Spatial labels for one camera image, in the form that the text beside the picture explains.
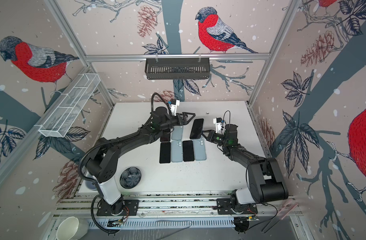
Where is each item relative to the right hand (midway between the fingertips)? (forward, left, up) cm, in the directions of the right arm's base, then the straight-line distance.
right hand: (200, 134), depth 85 cm
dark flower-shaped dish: (-22, +39, -12) cm, 47 cm away
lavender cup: (-29, +57, -7) cm, 64 cm away
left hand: (+3, +5, +12) cm, 13 cm away
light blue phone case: (-5, +15, -13) cm, 20 cm away
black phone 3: (-3, +8, -15) cm, 17 cm away
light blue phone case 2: (-2, 0, -15) cm, 15 cm away
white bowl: (-46, +58, -10) cm, 75 cm away
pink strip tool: (-34, -42, -15) cm, 56 cm away
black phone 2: (-6, +22, -13) cm, 26 cm away
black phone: (+5, +2, -2) cm, 5 cm away
